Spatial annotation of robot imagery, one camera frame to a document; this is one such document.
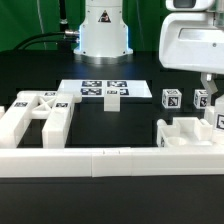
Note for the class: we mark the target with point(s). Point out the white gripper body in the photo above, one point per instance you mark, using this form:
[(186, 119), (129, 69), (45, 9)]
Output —
[(193, 42)]

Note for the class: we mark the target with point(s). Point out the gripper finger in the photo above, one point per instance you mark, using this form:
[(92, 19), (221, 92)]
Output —
[(207, 80)]

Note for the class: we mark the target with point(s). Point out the white chair seat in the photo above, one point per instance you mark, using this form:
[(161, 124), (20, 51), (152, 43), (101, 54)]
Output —
[(184, 131)]

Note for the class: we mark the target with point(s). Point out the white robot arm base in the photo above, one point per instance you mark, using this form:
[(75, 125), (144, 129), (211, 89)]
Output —
[(103, 35)]

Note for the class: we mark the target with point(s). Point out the white tagged cube far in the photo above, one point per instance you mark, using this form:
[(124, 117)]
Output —
[(200, 98)]

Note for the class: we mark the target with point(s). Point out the white tagged cube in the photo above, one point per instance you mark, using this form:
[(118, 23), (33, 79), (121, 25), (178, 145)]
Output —
[(171, 98), (200, 98)]

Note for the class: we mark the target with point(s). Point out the white tagged cube near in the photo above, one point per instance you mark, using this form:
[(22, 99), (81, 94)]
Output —
[(171, 98)]

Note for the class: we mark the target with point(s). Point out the white tag plate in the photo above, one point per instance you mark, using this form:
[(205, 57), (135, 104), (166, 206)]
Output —
[(97, 88)]

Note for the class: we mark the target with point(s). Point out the white U-shaped fence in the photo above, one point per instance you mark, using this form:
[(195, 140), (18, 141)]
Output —
[(119, 161)]

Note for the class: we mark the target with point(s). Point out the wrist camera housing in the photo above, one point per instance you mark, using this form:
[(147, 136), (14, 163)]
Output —
[(189, 5)]

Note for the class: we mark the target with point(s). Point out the white chair back frame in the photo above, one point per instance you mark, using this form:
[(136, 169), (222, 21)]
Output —
[(55, 108)]

